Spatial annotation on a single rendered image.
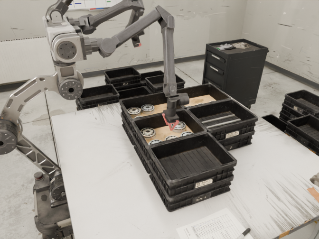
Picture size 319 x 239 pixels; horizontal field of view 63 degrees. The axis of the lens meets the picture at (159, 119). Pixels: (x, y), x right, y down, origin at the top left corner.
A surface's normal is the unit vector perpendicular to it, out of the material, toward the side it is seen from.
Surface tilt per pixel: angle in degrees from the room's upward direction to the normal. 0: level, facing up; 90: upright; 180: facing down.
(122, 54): 90
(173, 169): 0
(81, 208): 0
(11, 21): 90
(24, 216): 0
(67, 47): 90
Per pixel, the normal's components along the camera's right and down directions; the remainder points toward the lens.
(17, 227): 0.00, -0.84
